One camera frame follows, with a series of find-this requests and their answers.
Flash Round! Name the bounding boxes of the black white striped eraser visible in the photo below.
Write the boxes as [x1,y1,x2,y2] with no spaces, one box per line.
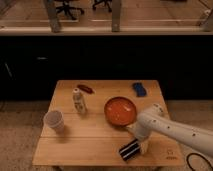
[119,139,140,161]

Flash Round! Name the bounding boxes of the dark red oblong object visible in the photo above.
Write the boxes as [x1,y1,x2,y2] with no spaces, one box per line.
[77,84,94,94]

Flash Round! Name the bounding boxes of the black cable on floor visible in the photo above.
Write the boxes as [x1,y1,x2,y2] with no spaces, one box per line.
[186,152,213,171]

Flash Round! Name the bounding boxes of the grey metal post left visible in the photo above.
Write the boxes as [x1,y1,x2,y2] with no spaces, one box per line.
[43,0,61,33]

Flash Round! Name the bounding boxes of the blue toy object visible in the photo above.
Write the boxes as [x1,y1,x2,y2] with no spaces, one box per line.
[133,82,147,97]

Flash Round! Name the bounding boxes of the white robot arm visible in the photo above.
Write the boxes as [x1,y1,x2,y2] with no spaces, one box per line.
[127,103,213,158]

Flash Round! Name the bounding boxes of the white paper cup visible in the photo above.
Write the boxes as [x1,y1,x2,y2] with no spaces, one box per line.
[43,110,64,133]

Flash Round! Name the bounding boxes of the white plastic bottle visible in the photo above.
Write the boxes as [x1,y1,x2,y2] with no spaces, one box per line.
[73,88,87,114]

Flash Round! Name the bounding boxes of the grey metal post centre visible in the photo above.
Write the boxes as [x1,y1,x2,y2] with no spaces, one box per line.
[112,0,121,32]

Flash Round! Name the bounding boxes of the grey metal post right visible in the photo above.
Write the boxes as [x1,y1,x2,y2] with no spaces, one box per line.
[196,9,213,32]

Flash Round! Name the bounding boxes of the orange round plate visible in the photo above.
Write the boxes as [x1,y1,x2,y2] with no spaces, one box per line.
[104,97,137,126]

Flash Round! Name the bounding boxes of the black office chair base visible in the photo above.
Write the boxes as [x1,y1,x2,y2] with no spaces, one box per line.
[55,0,84,20]

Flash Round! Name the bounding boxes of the wooden table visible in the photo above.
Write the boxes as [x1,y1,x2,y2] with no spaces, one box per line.
[33,80,183,167]

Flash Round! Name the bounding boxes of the grey metal post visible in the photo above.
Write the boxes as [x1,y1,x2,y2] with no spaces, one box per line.
[112,0,121,32]
[196,9,213,32]
[43,0,61,33]

